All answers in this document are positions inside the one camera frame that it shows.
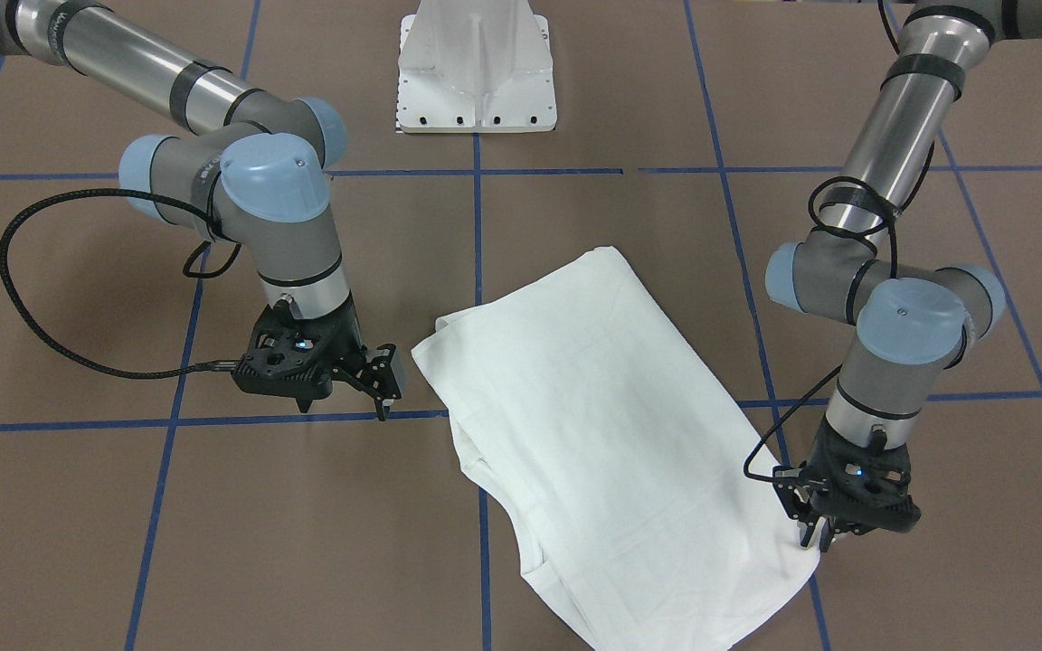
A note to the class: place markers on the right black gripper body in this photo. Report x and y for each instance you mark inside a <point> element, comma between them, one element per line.
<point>345,341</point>

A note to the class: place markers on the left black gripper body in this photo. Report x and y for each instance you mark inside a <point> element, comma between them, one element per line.
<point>800,498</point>

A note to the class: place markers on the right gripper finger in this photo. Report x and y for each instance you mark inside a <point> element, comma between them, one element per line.
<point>378,373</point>

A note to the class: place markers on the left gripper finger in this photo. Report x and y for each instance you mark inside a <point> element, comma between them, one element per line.
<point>829,529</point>
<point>796,488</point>

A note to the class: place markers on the white printed t-shirt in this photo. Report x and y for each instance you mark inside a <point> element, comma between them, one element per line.
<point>617,455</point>

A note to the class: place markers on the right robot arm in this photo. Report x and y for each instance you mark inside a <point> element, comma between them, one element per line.
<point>251,171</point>

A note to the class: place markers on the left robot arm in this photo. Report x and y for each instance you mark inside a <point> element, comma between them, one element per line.
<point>910,324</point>

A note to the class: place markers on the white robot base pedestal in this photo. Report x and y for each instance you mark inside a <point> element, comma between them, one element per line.
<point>479,67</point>

